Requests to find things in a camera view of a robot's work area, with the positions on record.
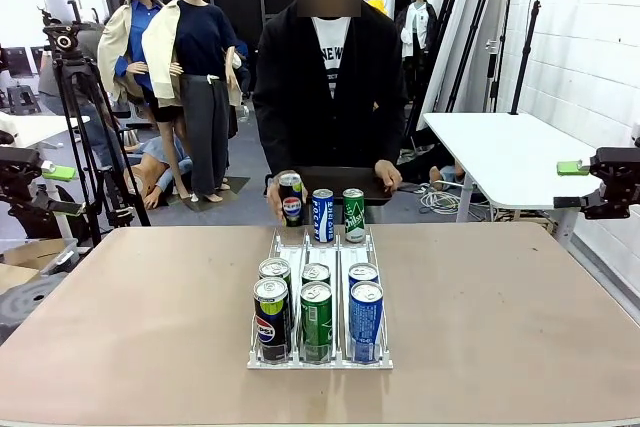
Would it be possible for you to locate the black Pepsi can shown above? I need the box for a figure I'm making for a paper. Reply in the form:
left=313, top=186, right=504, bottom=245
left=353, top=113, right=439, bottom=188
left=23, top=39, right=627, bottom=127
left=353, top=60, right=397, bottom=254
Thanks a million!
left=277, top=171, right=306, bottom=228
left=258, top=257, right=294, bottom=301
left=253, top=276, right=293, bottom=364

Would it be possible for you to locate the black camera tripod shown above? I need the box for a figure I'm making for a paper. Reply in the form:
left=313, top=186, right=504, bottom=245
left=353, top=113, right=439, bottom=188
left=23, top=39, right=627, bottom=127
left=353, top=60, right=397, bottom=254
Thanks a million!
left=38, top=0, right=152, bottom=248

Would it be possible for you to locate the mannequin in white jacket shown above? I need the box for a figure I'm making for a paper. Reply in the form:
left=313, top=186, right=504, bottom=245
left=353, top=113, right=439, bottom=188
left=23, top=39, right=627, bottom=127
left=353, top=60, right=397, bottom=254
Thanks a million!
left=394, top=0, right=439, bottom=99

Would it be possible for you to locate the blue Pocari Sweat can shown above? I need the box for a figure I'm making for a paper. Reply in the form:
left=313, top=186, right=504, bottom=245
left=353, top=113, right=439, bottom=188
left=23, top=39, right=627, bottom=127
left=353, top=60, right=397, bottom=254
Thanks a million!
left=347, top=262, right=380, bottom=289
left=311, top=188, right=335, bottom=244
left=349, top=280, right=385, bottom=364

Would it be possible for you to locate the cardboard box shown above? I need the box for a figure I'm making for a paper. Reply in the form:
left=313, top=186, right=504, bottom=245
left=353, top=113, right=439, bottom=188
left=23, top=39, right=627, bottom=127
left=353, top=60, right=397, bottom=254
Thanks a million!
left=2, top=237, right=80, bottom=276

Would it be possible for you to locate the clear white can dispenser rack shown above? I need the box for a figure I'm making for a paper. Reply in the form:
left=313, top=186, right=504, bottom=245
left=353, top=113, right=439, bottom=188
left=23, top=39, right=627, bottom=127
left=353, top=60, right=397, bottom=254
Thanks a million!
left=246, top=226, right=395, bottom=371

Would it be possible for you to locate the person in black cardigan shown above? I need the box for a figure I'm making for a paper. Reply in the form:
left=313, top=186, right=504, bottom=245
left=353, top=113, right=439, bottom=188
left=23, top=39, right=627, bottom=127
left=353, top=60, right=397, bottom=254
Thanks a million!
left=252, top=0, right=409, bottom=179

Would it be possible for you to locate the dark brown serving tray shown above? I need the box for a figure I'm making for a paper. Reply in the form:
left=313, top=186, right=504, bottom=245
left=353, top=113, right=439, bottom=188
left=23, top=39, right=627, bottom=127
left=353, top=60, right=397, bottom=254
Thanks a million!
left=294, top=165, right=394, bottom=206

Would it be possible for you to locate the mannequin in navy top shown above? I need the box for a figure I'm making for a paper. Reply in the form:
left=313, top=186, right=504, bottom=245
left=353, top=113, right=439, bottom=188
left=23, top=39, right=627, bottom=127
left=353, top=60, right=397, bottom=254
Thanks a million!
left=141, top=0, right=245, bottom=204

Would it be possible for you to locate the black round base plate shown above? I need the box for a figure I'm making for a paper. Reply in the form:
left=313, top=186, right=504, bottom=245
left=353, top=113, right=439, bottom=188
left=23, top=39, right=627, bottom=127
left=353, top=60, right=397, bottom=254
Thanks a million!
left=0, top=271, right=69, bottom=346

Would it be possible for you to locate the mannequin lying in blue shirt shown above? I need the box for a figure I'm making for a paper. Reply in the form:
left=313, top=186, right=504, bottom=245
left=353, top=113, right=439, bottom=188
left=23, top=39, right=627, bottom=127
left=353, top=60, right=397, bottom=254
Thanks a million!
left=122, top=135, right=195, bottom=211

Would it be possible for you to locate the green Chilsung cider can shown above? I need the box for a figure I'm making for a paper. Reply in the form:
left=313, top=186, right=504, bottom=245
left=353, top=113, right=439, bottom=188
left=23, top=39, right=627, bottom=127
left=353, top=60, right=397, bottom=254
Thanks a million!
left=301, top=262, right=332, bottom=289
left=299, top=280, right=334, bottom=364
left=342, top=188, right=366, bottom=244

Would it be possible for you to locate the white table with white leg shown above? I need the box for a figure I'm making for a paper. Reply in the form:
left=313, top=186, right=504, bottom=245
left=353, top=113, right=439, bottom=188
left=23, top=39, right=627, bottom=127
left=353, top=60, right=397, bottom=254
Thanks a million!
left=0, top=114, right=92, bottom=241

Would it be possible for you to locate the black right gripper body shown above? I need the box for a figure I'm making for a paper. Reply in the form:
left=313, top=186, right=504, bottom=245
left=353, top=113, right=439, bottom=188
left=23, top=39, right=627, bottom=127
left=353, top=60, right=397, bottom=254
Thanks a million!
left=589, top=146, right=640, bottom=221

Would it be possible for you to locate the white floor cable bundle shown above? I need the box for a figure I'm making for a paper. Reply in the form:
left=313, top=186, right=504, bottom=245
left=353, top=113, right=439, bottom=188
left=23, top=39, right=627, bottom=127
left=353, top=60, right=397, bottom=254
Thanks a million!
left=418, top=179, right=464, bottom=216

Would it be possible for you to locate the person's left hand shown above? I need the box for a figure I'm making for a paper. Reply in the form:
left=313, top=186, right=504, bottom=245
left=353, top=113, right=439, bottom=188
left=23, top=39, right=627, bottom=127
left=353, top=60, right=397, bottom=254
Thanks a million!
left=374, top=158, right=403, bottom=194

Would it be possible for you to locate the black step stool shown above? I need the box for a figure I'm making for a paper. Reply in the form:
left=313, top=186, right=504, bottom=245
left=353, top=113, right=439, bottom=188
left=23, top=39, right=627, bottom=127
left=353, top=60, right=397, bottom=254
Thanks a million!
left=5, top=85, right=42, bottom=116

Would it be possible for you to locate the black bag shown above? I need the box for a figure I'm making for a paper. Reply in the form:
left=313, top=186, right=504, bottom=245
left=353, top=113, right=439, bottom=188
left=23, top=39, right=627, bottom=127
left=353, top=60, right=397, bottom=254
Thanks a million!
left=0, top=185, right=92, bottom=244

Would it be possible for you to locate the person's left forearm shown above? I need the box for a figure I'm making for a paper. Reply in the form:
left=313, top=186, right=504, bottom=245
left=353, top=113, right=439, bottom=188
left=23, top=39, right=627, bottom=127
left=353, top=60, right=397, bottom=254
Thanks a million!
left=372, top=91, right=408, bottom=168

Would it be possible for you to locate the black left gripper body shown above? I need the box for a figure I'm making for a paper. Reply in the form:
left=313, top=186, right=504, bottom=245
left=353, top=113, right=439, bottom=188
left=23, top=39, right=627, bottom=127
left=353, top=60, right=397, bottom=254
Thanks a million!
left=0, top=145, right=45, bottom=198

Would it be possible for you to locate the black light stand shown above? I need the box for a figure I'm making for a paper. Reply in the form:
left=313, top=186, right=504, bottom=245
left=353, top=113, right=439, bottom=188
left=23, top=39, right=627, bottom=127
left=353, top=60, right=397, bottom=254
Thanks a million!
left=508, top=0, right=544, bottom=117

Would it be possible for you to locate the large white rounded table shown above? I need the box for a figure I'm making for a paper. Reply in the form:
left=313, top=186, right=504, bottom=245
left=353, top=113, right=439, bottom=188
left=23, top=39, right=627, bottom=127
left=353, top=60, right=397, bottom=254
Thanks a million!
left=422, top=111, right=640, bottom=251

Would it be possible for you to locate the person's right forearm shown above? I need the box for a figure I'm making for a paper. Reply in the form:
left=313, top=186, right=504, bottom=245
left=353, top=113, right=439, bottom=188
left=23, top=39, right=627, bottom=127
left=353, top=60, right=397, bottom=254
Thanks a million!
left=252, top=96, right=294, bottom=183

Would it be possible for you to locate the person's right hand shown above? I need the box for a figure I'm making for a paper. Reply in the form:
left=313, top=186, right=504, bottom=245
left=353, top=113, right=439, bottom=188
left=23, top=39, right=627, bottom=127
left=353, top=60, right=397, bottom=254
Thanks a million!
left=265, top=169, right=301, bottom=223

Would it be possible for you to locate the black vertical stand pole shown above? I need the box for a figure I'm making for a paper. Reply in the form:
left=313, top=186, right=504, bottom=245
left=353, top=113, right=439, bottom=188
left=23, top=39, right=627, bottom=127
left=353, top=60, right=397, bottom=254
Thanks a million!
left=483, top=0, right=519, bottom=114

